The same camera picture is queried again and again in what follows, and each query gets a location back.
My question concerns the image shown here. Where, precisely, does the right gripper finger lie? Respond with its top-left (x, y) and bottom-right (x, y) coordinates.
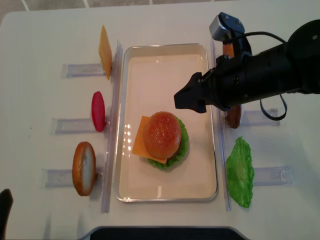
top-left (174, 72), bottom-right (207, 109)
top-left (190, 99), bottom-right (207, 113)

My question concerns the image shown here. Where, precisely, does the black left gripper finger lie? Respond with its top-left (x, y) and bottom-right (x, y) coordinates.
top-left (0, 188), bottom-right (14, 240)

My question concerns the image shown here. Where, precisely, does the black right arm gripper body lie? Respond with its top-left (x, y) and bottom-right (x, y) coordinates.
top-left (203, 37), bottom-right (252, 111)

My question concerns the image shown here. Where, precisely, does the bun half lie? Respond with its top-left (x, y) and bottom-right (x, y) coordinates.
top-left (143, 111), bottom-right (182, 159)

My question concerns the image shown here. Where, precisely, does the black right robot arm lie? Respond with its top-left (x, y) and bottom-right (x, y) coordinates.
top-left (174, 15), bottom-right (320, 113)

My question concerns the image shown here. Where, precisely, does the brown meat patty upright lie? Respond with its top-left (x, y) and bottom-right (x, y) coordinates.
top-left (226, 104), bottom-right (242, 129)

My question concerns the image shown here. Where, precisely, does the meat patty on burger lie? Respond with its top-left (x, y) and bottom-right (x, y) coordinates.
top-left (168, 150), bottom-right (179, 160)

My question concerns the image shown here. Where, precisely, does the lettuce leaf on burger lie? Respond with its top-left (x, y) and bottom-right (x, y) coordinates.
top-left (148, 117), bottom-right (189, 170)

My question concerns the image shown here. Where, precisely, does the cheese slice on burger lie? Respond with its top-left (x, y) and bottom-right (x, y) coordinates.
top-left (132, 116), bottom-right (167, 164)

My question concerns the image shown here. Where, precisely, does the green lettuce leaf upright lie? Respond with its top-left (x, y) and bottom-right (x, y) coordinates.
top-left (225, 136), bottom-right (255, 208)

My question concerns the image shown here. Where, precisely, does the clear tomato pusher track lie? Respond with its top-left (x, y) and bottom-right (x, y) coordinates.
top-left (49, 118), bottom-right (97, 135)

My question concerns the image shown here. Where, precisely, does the clear lettuce pusher track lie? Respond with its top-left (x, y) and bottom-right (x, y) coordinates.
top-left (253, 166), bottom-right (293, 187)

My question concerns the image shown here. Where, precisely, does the red tomato slice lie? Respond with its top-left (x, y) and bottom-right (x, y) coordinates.
top-left (91, 91), bottom-right (106, 132)

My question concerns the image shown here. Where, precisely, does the yellow cheese slice upright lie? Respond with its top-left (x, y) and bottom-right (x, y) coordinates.
top-left (98, 25), bottom-right (113, 80)

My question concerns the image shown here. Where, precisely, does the clear cheese pusher track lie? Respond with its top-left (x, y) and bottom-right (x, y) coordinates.
top-left (61, 63), bottom-right (106, 78)

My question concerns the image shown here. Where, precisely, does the bun half right rack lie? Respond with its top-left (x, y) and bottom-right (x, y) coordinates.
top-left (222, 42), bottom-right (235, 59)

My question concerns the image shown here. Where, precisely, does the bun half rack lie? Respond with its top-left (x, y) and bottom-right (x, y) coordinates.
top-left (222, 42), bottom-right (235, 59)
top-left (72, 141), bottom-right (96, 197)

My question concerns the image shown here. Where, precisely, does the clear patty pusher track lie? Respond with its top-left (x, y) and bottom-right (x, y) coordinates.
top-left (222, 107), bottom-right (287, 127)

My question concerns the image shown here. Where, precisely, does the clear bun pusher track left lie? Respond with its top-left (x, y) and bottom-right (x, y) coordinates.
top-left (41, 168), bottom-right (105, 189)

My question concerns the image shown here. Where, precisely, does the silver metal tray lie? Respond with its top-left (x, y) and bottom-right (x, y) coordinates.
top-left (113, 43), bottom-right (218, 203)

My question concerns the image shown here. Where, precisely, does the bun half left rack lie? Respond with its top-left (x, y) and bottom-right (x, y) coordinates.
top-left (72, 141), bottom-right (96, 197)

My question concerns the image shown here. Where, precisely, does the dark base bottom edge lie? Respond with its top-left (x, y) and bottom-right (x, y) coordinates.
top-left (88, 227), bottom-right (245, 240)

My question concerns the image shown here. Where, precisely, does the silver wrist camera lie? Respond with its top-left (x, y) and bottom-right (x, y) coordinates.
top-left (209, 12), bottom-right (245, 42)

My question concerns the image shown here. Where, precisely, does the black cable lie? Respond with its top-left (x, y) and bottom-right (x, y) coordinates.
top-left (224, 31), bottom-right (288, 121)

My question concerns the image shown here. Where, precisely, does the clear left front rail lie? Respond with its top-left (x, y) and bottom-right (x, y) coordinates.
top-left (101, 40), bottom-right (123, 213)

